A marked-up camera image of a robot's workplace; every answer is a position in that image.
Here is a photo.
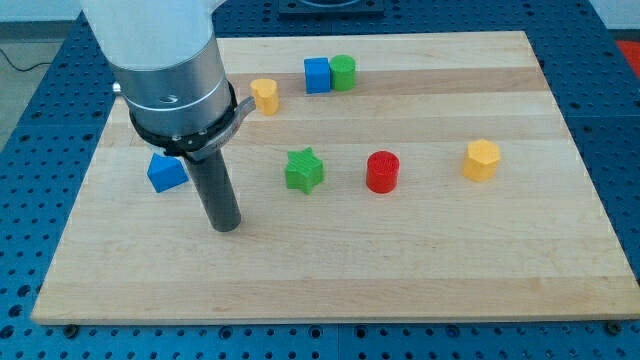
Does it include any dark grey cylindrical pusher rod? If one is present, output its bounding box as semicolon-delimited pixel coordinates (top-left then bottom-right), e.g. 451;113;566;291
186;150;241;232

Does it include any black clamp ring with lever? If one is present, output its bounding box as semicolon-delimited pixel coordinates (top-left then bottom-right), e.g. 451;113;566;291
128;82;256;162

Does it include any green star block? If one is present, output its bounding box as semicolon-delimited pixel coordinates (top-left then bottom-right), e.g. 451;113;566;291
284;147;324;195

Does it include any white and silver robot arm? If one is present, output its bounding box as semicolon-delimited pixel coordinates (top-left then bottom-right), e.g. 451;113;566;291
80;0;256;232

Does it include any wooden board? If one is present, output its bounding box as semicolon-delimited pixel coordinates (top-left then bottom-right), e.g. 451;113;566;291
32;31;639;325

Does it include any yellow heart block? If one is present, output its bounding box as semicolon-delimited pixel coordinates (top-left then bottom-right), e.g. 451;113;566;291
250;78;280;116

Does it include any blue cube block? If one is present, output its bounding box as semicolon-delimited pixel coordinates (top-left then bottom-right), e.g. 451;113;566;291
304;57;331;94

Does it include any green cylinder block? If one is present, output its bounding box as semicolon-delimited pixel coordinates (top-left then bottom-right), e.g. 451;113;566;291
329;54;356;91

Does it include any red cylinder block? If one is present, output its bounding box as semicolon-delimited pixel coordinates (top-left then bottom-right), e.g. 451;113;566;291
366;150;400;194

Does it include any yellow hexagon block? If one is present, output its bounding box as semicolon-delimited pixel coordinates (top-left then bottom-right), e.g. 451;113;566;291
462;139;501;182

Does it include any red object at right edge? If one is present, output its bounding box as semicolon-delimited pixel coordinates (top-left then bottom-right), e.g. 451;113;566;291
616;40;640;77

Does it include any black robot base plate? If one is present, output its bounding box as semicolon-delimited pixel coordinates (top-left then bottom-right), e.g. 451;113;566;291
275;0;385;17

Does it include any black cable on floor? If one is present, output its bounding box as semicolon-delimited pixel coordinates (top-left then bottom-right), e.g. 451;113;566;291
0;47;53;73

